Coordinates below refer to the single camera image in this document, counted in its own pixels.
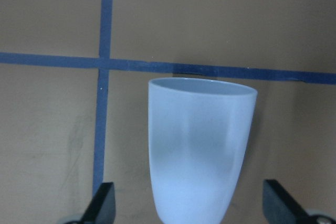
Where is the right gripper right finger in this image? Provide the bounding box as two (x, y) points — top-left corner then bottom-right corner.
(262, 179), (310, 224)

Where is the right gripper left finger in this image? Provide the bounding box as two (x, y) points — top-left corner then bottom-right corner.
(80, 182), (116, 224)

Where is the light blue plastic cup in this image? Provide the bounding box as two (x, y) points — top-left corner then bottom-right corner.
(148, 77), (258, 223)

